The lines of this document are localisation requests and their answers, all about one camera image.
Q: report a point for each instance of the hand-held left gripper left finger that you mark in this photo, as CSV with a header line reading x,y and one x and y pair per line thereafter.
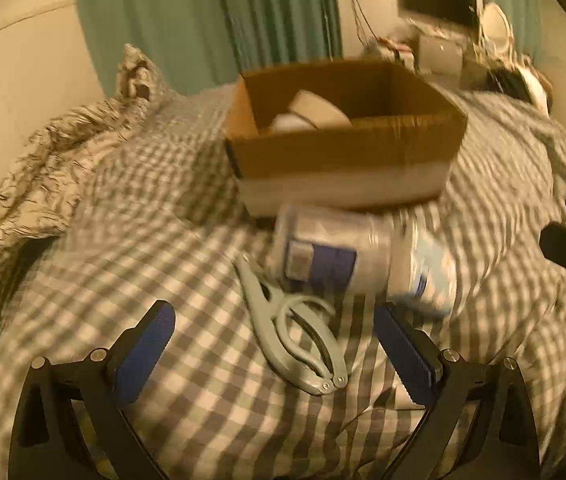
x,y
139,355

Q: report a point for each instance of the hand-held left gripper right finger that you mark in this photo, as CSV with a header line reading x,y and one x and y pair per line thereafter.
x,y
408,355

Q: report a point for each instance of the white and blue packet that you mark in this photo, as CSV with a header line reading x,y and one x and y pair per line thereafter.
x,y
423,270

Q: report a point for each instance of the grey plastic clip tongs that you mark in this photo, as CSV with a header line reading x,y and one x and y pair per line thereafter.
x,y
283,325

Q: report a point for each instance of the clear jar with blue label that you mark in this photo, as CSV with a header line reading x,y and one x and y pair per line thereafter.
x,y
330,250

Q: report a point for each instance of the brown cardboard box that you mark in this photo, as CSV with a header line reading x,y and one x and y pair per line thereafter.
x,y
343,170

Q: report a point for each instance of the grey checked blanket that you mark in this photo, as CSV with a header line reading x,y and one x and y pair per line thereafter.
x,y
203,240

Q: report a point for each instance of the black and white bag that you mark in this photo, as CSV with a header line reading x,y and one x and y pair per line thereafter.
x,y
523,85

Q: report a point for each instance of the white round mirror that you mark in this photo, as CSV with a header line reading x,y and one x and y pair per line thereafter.
x,y
494,22

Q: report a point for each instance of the grey box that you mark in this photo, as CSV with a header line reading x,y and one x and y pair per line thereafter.
x,y
438,52

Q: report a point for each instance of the patterned grey white quilt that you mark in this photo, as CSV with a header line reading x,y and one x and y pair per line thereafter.
x,y
48,160

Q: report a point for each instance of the green curtain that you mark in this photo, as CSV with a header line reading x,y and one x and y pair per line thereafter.
x,y
203,15
510,0

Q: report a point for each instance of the beige tape roll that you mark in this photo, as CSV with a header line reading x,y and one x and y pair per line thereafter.
x,y
320,110

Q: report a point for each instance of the white round container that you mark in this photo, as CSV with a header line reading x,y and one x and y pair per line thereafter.
x,y
288,122

